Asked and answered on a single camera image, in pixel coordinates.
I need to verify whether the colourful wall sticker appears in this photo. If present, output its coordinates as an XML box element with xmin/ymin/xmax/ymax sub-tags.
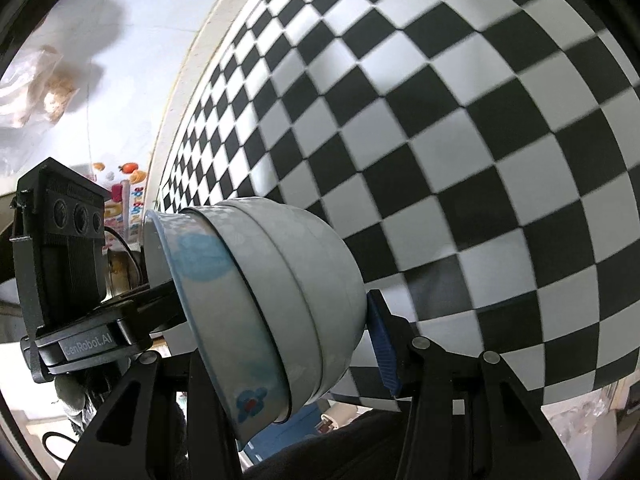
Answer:
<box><xmin>73</xmin><ymin>162</ymin><xmax>148</xmax><ymax>244</ymax></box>

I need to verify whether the clear bag of eggs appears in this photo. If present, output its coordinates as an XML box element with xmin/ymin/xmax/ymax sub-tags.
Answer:
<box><xmin>1</xmin><ymin>46</ymin><xmax>78</xmax><ymax>129</ymax></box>

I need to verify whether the white dotted bowl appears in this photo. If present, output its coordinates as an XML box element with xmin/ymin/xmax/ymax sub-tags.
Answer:
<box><xmin>143</xmin><ymin>210</ymin><xmax>291</xmax><ymax>446</ymax></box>

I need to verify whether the plain white bowl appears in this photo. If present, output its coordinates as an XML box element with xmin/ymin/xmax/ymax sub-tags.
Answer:
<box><xmin>189</xmin><ymin>197</ymin><xmax>366</xmax><ymax>412</ymax></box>

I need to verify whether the black white checkered mat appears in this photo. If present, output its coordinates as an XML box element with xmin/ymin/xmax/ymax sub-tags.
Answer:
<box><xmin>155</xmin><ymin>0</ymin><xmax>639</xmax><ymax>404</ymax></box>

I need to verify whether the black camera box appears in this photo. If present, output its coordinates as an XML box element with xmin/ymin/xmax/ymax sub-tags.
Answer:
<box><xmin>11</xmin><ymin>157</ymin><xmax>111</xmax><ymax>382</ymax></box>

